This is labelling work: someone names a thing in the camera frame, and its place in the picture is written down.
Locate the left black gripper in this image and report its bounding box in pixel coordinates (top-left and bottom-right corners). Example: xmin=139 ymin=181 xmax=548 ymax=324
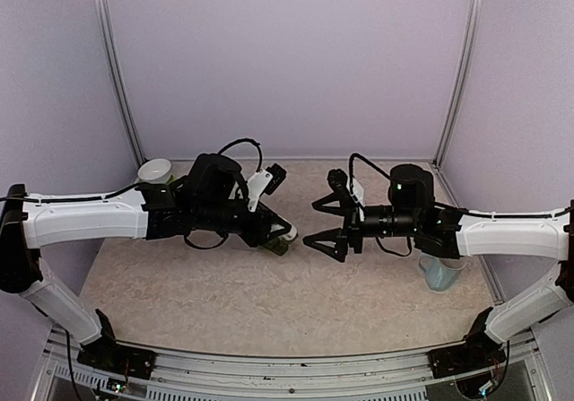
xmin=194 ymin=200 xmax=291 ymax=248

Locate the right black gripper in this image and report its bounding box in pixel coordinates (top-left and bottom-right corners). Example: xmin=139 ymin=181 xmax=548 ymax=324
xmin=304 ymin=191 xmax=421 ymax=262

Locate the green weekly pill organizer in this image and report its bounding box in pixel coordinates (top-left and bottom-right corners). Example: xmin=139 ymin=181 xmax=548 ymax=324
xmin=262 ymin=238 xmax=290 ymax=257

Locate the white pill bottle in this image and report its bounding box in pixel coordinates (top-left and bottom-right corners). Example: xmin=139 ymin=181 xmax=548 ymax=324
xmin=280 ymin=225 xmax=299 ymax=243

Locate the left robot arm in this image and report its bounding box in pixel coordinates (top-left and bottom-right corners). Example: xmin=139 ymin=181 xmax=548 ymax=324
xmin=1 ymin=153 xmax=297 ymax=370

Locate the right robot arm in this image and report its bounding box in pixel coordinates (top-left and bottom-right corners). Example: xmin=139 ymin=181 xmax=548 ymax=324
xmin=303 ymin=164 xmax=573 ymax=369

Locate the light blue mug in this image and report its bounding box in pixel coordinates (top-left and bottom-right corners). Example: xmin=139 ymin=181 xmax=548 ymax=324
xmin=418 ymin=255 xmax=466 ymax=292

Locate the white bowl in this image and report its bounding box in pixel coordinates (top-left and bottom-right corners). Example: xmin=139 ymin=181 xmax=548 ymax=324
xmin=137 ymin=158 xmax=172 ymax=184

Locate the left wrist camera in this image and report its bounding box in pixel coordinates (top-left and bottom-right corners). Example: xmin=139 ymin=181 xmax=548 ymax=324
xmin=247 ymin=163 xmax=287 ymax=212

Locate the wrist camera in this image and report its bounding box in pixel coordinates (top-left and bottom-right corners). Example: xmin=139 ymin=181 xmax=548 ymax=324
xmin=327 ymin=169 xmax=363 ymax=208
xmin=247 ymin=163 xmax=287 ymax=212

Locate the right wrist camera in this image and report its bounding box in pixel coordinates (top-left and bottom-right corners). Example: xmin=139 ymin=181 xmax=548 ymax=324
xmin=327 ymin=169 xmax=363 ymax=208

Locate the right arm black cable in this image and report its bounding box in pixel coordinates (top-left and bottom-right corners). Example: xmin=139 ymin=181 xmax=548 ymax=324
xmin=347 ymin=152 xmax=574 ymax=222

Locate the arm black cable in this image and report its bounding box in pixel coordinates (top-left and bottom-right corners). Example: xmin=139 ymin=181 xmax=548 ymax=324
xmin=347 ymin=152 xmax=574 ymax=222
xmin=0 ymin=137 xmax=265 ymax=205

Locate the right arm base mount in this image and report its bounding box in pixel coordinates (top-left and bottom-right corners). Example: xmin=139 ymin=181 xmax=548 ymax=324
xmin=427 ymin=331 xmax=507 ymax=379

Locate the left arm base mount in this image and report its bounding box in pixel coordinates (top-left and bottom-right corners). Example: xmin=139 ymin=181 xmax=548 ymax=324
xmin=77 ymin=327 xmax=156 ymax=380

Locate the front aluminium rail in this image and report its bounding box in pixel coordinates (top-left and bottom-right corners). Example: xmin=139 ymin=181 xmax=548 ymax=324
xmin=24 ymin=327 xmax=558 ymax=400

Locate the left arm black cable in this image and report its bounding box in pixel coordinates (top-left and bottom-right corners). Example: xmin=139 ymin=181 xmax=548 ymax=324
xmin=0 ymin=137 xmax=265 ymax=205

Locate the right aluminium frame post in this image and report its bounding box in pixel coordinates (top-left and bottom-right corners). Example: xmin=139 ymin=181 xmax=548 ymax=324
xmin=433 ymin=0 xmax=483 ymax=170

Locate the aluminium frame post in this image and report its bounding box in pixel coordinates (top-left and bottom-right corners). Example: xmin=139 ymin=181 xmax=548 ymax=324
xmin=433 ymin=0 xmax=483 ymax=170
xmin=94 ymin=0 xmax=146 ymax=166

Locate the left aluminium frame post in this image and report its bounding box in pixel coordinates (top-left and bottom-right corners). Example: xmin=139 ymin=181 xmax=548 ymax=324
xmin=94 ymin=0 xmax=146 ymax=166

